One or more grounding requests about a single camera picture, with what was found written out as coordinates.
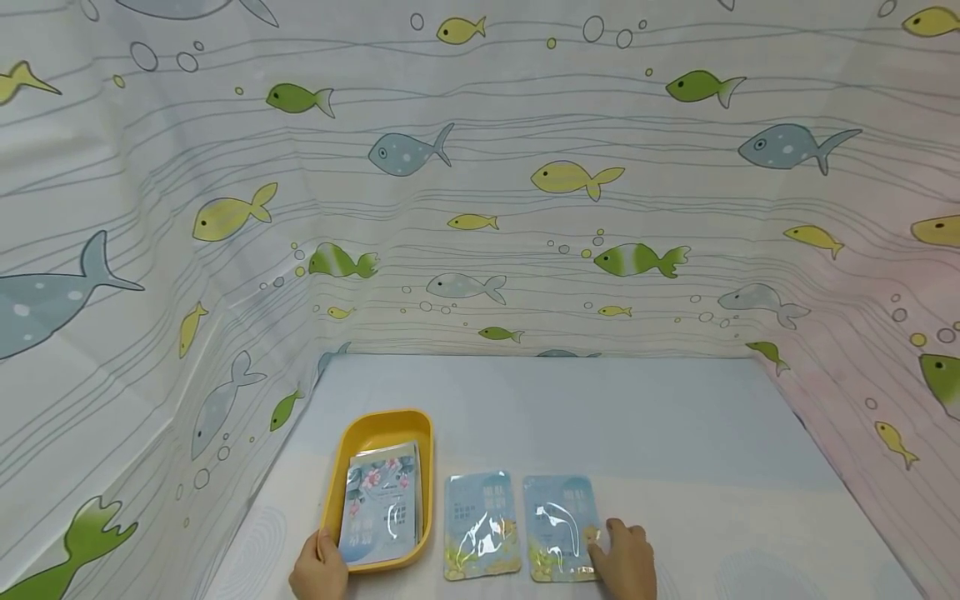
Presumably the person's right hand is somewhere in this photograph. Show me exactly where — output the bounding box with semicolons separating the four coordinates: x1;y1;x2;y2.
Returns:
586;517;660;600

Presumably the blue face mask packet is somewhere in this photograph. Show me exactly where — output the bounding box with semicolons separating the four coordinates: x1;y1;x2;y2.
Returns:
442;470;523;583
522;474;606;584

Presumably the person's left hand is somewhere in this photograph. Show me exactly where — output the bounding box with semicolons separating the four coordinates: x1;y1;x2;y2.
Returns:
287;528;351;600

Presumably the stack of floral mask packets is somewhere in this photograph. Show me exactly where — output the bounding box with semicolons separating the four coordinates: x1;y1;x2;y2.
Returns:
337;440;426;568

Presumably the yellow plastic tray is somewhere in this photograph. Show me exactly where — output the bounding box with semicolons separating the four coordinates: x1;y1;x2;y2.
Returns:
317;407;437;577

